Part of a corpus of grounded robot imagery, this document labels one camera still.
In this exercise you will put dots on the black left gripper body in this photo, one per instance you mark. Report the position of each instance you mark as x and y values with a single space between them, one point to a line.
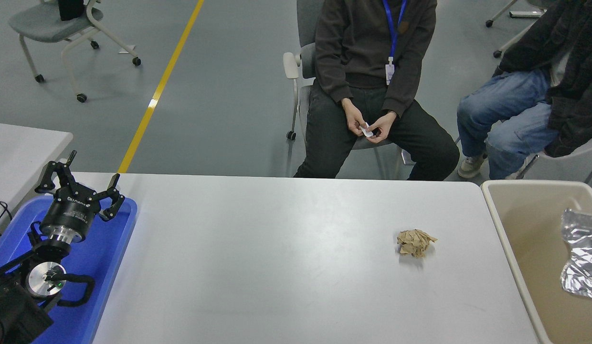
71 211

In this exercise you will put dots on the small white paper slip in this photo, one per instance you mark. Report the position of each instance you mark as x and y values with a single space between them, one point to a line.
366 130

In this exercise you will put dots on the silver foil tray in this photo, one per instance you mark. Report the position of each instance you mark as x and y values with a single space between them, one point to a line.
585 267

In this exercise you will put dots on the person's right hand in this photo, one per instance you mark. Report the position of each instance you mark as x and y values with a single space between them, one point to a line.
354 117

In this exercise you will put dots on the person's left hand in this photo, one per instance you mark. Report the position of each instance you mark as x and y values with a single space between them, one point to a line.
383 128

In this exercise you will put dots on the white side table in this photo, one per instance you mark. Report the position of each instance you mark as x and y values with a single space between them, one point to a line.
24 153

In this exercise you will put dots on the blue plastic tray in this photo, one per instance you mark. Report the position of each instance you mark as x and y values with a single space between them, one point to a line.
102 267

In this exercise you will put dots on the yellow floor tape line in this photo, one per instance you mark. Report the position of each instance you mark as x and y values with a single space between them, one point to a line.
155 95

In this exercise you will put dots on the grey wheeled chair with bag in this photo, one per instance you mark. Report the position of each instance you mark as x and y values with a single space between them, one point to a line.
43 21

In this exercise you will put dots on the black bag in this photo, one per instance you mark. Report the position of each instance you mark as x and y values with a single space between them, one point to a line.
70 9

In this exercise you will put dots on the grey chair with white armrest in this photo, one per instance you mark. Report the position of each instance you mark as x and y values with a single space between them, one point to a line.
308 57

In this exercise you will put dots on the crumpled tan paper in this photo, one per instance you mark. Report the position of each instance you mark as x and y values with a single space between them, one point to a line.
413 242

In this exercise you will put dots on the person in blue jeans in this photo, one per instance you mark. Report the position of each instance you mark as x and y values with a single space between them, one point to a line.
506 105

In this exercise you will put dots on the large pale plastic bin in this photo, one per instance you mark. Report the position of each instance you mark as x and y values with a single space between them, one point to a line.
530 229

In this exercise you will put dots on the wheeled chair with white legs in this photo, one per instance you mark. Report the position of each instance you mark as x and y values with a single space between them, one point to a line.
503 13

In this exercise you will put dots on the grey chair with metal legs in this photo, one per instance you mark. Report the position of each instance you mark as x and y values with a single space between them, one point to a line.
587 145

